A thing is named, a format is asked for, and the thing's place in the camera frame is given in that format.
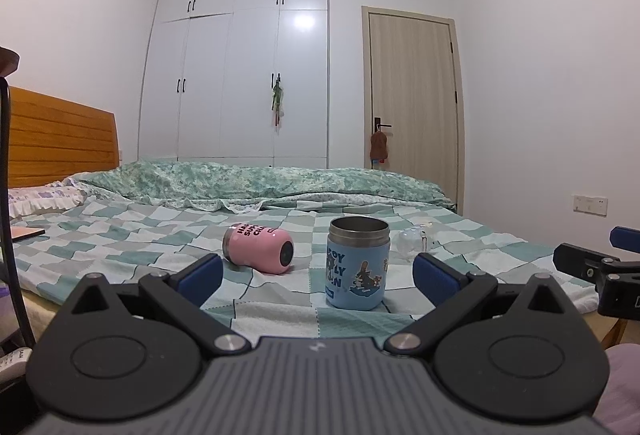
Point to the pink cup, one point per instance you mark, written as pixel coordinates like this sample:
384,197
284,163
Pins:
257,247

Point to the blue cartoon print cup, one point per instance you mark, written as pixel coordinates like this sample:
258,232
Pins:
356,275

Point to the flat brown book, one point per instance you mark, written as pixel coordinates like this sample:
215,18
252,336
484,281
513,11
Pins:
25,234

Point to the clear glass cup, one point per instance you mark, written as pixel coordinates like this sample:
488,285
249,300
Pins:
412,242

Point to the wooden door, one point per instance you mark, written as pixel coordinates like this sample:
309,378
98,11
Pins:
412,85

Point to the white wall socket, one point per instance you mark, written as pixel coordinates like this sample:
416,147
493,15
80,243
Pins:
590,205

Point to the wooden headboard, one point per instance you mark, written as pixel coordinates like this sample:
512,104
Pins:
60,140

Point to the purple floral pillow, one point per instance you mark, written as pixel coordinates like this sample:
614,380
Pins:
40,197

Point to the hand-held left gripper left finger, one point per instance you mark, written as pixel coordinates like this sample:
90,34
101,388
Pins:
202,277

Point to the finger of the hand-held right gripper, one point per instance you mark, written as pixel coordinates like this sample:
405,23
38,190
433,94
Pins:
627,239
582,262

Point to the white power strip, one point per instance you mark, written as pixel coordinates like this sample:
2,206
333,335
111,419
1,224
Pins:
12,362

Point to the person's pink trouser leg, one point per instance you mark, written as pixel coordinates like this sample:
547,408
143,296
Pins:
622,390

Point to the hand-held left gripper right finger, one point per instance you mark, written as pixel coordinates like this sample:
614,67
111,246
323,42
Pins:
434,277

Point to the checkered green white blanket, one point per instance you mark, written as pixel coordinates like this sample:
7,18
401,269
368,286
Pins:
150,240

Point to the green floral quilt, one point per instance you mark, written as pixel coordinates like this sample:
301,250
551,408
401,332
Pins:
250,182

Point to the green hanging ornament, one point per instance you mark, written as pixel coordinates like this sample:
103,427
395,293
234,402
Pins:
276,97

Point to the white wardrobe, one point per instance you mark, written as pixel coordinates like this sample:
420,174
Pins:
230,80

